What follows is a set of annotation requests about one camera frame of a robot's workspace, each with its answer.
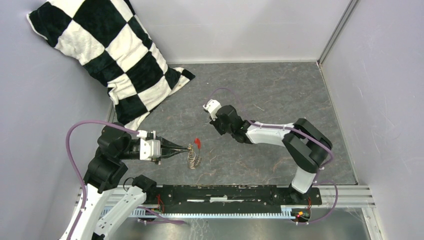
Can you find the white slotted cable duct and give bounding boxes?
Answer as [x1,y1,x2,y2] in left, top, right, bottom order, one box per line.
[125,206,294,220]

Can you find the aluminium frame rail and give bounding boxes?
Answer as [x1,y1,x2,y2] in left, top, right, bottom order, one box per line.
[64,184,385,240]

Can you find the aluminium corner profile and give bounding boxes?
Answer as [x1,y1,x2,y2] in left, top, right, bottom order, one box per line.
[316,0,360,68]

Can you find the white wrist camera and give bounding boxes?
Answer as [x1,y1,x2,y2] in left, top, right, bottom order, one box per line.
[202,99,222,121]
[136,130,161,162]

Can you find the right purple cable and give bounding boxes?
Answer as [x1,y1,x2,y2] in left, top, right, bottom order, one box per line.
[205,87,339,225]

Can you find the black white checkered pillow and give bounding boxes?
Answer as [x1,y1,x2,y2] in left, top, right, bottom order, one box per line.
[27,0,195,130]

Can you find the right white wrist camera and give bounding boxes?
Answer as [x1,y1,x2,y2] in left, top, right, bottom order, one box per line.
[202,99,222,121]

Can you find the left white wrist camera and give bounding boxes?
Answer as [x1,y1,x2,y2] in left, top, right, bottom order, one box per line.
[136,130,161,162]

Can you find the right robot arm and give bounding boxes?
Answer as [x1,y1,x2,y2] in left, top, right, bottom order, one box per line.
[203,100,334,204]

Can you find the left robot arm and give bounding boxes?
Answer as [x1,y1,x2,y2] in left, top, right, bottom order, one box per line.
[61,120,193,240]

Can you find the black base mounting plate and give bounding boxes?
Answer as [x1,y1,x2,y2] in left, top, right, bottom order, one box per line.
[144,185,323,214]

